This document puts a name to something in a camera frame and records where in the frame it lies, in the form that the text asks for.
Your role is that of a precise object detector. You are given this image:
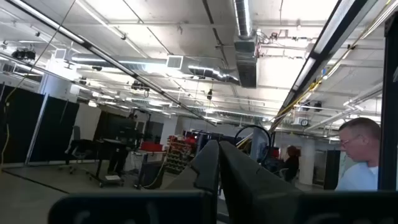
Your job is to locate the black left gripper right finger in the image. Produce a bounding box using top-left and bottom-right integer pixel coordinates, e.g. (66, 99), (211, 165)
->
(219, 140), (398, 224)

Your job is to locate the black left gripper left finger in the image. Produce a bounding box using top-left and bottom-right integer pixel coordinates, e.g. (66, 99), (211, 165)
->
(48, 139), (220, 224)

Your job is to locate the person in dark top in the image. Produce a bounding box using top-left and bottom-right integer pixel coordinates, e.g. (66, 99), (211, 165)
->
(281, 145), (301, 183)

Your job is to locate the white round column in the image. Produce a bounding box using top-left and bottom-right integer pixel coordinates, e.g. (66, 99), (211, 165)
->
(298, 138), (317, 187)

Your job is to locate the black tall cabinet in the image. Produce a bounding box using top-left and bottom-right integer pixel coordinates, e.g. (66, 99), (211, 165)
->
(323, 149), (341, 190)

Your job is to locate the red storage bin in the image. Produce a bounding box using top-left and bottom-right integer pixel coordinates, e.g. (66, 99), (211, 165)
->
(139, 141), (164, 153)

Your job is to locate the parts bin rack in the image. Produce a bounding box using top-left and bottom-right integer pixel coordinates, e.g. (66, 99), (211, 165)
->
(164, 134), (197, 175)

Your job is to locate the black equipment cart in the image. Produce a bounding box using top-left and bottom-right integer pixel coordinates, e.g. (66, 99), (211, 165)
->
(90, 113), (146, 187)

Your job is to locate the black office chair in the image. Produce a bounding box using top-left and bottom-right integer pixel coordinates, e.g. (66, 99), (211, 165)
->
(64, 125), (94, 175)

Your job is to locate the person with glasses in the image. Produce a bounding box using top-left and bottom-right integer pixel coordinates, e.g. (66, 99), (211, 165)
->
(335, 117), (382, 191)

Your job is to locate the black room divider panel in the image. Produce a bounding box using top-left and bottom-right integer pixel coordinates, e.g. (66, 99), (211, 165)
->
(30, 95), (80, 162)
(0, 83), (45, 164)

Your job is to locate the long ceiling light fixture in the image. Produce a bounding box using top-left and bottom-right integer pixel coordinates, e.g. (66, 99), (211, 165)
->
(6, 0), (218, 128)
(269, 0), (382, 131)

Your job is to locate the black cable loop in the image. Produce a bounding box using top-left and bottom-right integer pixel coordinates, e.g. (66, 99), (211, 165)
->
(233, 124), (272, 164)

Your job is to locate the black vertical post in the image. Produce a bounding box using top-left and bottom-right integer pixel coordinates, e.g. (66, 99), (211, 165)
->
(377, 12), (398, 191)

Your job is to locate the rectangular metal ventilation duct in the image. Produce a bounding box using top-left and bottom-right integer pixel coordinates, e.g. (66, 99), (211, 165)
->
(233, 0), (259, 88)

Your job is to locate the silver round ventilation duct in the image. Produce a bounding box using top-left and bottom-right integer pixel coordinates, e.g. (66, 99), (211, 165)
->
(70, 52), (240, 85)

